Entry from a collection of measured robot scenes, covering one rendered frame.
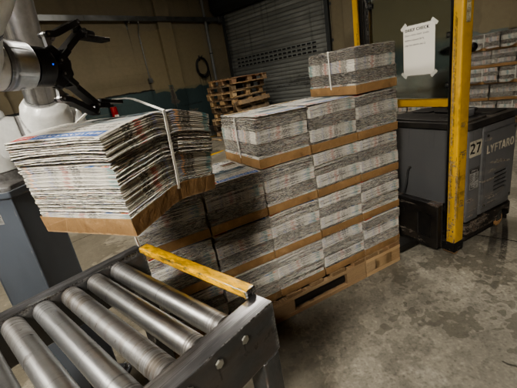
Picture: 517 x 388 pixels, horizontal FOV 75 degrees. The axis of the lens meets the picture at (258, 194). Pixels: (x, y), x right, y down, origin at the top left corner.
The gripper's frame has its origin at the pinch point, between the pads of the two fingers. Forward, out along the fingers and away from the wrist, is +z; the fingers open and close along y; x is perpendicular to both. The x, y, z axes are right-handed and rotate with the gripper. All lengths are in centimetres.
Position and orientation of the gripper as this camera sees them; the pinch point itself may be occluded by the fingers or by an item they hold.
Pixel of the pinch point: (108, 70)
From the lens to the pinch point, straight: 94.3
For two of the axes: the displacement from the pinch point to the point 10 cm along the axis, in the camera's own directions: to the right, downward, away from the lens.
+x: 9.2, 0.1, -3.8
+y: 1.0, 9.6, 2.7
